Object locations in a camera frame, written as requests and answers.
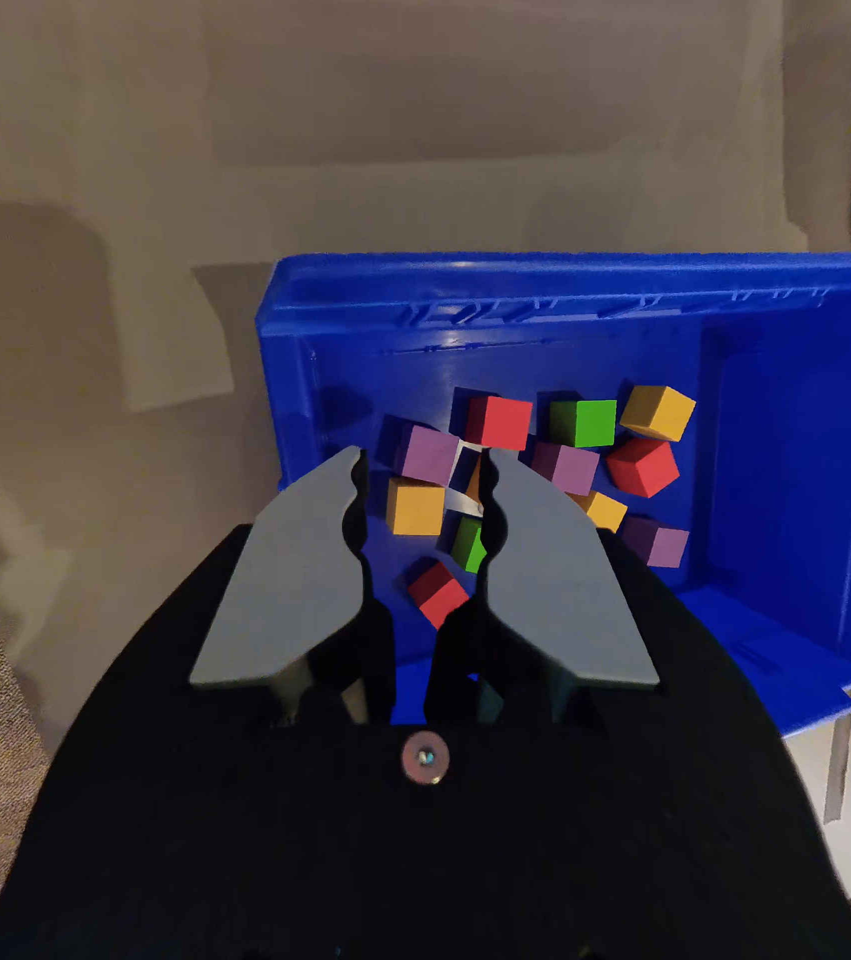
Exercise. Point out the pile of coloured wooden cubes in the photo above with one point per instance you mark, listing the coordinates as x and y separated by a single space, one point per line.
583 424

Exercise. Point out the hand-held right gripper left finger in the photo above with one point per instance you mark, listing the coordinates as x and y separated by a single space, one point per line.
283 592

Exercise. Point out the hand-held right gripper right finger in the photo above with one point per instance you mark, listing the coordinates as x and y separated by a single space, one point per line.
568 592

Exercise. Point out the blue plastic bin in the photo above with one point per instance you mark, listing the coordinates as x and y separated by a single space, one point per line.
770 450

